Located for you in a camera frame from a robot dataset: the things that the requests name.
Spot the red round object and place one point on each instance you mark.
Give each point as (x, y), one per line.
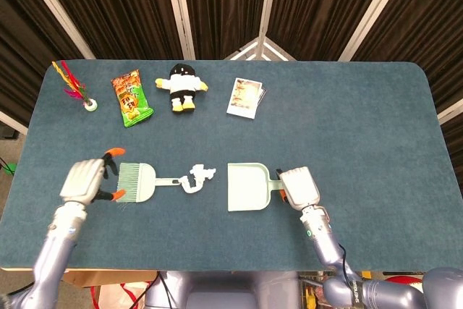
(403, 280)

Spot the red white bag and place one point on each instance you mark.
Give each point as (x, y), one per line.
(119, 296)

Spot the mint green hand brush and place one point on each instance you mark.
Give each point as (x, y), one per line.
(144, 182)

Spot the green orange snack bag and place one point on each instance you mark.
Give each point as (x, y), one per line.
(132, 102)

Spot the mint green dustpan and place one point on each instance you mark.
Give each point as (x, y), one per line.
(246, 187)

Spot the grey robot torso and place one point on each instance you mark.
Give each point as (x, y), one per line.
(217, 291)

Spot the brown cardboard box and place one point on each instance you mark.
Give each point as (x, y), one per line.
(108, 276)

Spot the blue felt table cover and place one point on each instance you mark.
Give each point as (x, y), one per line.
(231, 135)

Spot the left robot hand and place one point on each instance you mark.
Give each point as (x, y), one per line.
(81, 180)

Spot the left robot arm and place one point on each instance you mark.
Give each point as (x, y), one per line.
(54, 251)

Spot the long white paper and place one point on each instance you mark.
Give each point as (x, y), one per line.
(190, 189)

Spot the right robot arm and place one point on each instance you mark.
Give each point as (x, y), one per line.
(325, 247)

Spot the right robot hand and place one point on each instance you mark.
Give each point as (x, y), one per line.
(300, 187)

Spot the black white plush toy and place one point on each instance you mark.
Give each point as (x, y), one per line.
(182, 84)

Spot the small green plastic object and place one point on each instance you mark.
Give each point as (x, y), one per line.
(11, 168)

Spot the brown folding screen panel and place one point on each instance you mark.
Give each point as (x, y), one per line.
(434, 34)
(119, 8)
(224, 5)
(21, 52)
(318, 8)

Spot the colourful feather shuttlecock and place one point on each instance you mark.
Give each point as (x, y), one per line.
(90, 106)

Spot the white bordered photo card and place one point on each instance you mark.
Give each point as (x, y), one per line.
(242, 99)

